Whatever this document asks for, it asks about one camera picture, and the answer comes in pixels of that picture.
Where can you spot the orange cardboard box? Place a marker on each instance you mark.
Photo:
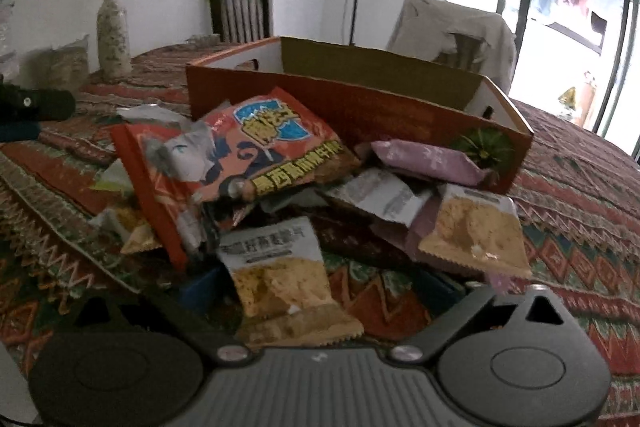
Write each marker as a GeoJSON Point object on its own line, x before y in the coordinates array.
{"type": "Point", "coordinates": [400, 107]}

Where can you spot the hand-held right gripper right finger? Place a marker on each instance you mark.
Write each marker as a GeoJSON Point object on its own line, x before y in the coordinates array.
{"type": "Point", "coordinates": [462, 314]}

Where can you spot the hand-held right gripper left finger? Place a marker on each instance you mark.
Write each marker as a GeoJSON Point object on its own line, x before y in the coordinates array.
{"type": "Point", "coordinates": [200, 289]}

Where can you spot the dark wooden chair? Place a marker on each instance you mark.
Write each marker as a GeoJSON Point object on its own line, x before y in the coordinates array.
{"type": "Point", "coordinates": [242, 9]}

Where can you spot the yellow cracker packet right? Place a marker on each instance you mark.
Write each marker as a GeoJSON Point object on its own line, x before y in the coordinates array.
{"type": "Point", "coordinates": [475, 232]}

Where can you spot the dark brown snack packet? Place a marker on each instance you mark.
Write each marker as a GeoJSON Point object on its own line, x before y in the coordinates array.
{"type": "Point", "coordinates": [350, 242]}

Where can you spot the yellow balcony object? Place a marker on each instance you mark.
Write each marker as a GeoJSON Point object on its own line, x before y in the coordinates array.
{"type": "Point", "coordinates": [566, 99]}

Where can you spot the beige jacket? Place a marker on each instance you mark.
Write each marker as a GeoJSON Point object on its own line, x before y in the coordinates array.
{"type": "Point", "coordinates": [425, 27]}

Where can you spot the white cracker snack packet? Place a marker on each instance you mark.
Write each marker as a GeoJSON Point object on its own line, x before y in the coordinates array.
{"type": "Point", "coordinates": [280, 277]}
{"type": "Point", "coordinates": [132, 232]}

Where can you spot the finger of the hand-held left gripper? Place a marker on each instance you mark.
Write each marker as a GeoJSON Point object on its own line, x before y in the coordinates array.
{"type": "Point", "coordinates": [45, 104]}
{"type": "Point", "coordinates": [17, 132]}

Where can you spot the yellow-green snack packet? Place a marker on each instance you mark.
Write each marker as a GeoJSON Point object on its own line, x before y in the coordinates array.
{"type": "Point", "coordinates": [112, 179]}

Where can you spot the floral ceramic vase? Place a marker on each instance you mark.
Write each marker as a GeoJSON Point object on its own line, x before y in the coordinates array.
{"type": "Point", "coordinates": [114, 42]}

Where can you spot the large red snack bag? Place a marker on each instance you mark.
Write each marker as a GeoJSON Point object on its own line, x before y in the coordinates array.
{"type": "Point", "coordinates": [210, 157]}

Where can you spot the wooden chair under jacket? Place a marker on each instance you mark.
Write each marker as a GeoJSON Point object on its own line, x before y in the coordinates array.
{"type": "Point", "coordinates": [460, 49]}

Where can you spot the white printed snack packet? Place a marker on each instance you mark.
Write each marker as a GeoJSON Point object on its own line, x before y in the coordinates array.
{"type": "Point", "coordinates": [385, 197]}
{"type": "Point", "coordinates": [150, 113]}

